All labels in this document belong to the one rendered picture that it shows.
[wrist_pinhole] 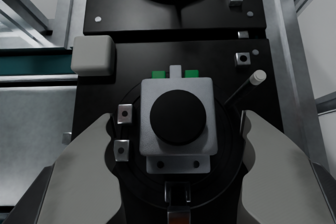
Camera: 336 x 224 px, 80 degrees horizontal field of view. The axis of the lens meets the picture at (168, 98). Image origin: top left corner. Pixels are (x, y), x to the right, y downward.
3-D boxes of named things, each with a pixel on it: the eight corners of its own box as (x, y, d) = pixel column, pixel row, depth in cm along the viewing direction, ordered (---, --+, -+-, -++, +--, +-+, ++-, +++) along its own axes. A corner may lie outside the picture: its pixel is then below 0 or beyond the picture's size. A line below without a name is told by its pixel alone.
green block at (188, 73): (194, 98, 22) (199, 82, 17) (182, 98, 22) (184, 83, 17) (193, 87, 22) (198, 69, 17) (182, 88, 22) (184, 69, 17)
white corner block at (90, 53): (118, 81, 27) (108, 68, 23) (84, 82, 27) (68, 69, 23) (119, 49, 28) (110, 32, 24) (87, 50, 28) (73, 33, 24)
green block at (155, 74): (167, 99, 22) (165, 83, 17) (156, 99, 22) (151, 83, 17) (167, 88, 22) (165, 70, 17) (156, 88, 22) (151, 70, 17)
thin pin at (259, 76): (231, 108, 21) (267, 80, 13) (224, 108, 21) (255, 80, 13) (231, 101, 21) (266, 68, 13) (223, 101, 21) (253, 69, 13)
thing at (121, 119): (135, 125, 21) (132, 123, 20) (120, 126, 21) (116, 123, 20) (135, 107, 22) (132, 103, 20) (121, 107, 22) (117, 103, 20)
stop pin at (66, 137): (86, 145, 27) (71, 144, 23) (77, 145, 27) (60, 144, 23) (87, 135, 27) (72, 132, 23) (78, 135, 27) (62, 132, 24)
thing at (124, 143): (132, 161, 20) (128, 161, 19) (117, 161, 20) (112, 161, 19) (132, 140, 21) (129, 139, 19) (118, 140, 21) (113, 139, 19)
